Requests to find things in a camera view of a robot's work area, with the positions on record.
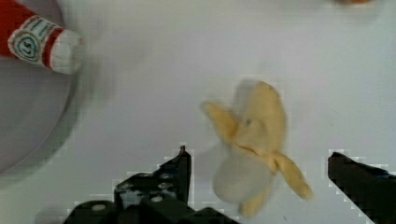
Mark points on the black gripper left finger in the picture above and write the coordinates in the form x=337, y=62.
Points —
x=160, y=197

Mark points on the orange slice toy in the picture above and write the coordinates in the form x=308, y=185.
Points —
x=353, y=2

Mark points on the red ketchup bottle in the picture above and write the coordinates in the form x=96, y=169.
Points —
x=29, y=37

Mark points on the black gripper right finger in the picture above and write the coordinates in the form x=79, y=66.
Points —
x=371, y=189

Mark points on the purple round plate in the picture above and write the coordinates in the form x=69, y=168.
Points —
x=32, y=97

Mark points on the plush peeled banana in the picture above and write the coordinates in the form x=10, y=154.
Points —
x=256, y=141

